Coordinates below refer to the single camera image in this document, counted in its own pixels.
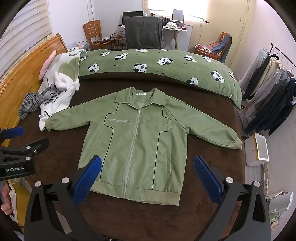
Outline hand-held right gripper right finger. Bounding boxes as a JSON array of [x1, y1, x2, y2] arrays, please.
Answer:
[[193, 155, 271, 241]]

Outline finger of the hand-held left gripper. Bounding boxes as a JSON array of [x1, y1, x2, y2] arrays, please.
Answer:
[[0, 126, 25, 147], [0, 138, 50, 164]]

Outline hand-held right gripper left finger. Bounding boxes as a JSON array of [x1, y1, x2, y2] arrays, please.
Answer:
[[24, 156, 102, 241]]

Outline green zip jacket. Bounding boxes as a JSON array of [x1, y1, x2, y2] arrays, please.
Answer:
[[45, 87, 243, 207]]

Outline pink folded clothes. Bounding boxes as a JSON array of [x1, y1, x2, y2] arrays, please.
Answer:
[[195, 42, 220, 55]]

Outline metal clothes rack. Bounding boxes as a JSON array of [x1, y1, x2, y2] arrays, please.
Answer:
[[238, 43, 296, 139]]

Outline person's left hand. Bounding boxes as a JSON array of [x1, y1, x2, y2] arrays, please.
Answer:
[[0, 185, 11, 216]]

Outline yellow bag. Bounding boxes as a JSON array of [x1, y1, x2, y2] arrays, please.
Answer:
[[8, 183, 30, 226]]

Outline grey striped garment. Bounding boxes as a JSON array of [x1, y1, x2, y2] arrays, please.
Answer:
[[18, 91, 57, 120]]

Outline white foam box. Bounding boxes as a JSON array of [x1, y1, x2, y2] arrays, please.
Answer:
[[244, 133, 270, 166]]

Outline wooden headboard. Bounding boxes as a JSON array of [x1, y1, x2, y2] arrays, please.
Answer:
[[0, 32, 68, 139]]

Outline brown bed cover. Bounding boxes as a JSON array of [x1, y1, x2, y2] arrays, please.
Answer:
[[0, 72, 247, 241]]

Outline white and green blanket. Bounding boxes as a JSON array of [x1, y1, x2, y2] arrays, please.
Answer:
[[38, 50, 87, 132]]

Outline white window blind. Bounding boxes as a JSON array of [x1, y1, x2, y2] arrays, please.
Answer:
[[0, 13, 52, 56]]

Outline wooden slat-back chair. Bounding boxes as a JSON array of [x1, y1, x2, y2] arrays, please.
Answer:
[[83, 19, 111, 50]]

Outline green panda print duvet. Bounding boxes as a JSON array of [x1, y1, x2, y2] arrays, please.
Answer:
[[77, 48, 243, 109]]

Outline wooden chair with jeans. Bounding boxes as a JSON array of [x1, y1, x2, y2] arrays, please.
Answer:
[[211, 34, 232, 55]]

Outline white desk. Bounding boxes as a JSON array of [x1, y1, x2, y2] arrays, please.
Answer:
[[118, 22, 193, 52]]

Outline cream door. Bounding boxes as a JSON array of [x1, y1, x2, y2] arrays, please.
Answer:
[[188, 0, 251, 63]]

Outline dark grey covered chair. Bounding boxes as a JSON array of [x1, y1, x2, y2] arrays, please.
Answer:
[[125, 17, 164, 50]]

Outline clutter of small desk things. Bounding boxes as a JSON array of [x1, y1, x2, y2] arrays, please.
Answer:
[[162, 16, 188, 30]]

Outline black laptop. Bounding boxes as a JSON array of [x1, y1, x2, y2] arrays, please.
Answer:
[[122, 11, 144, 25]]

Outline small grey screen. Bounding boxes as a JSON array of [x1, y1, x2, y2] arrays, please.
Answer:
[[173, 9, 185, 22]]

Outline black wire side rack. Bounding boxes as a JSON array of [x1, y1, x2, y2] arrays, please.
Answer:
[[110, 31, 126, 50]]

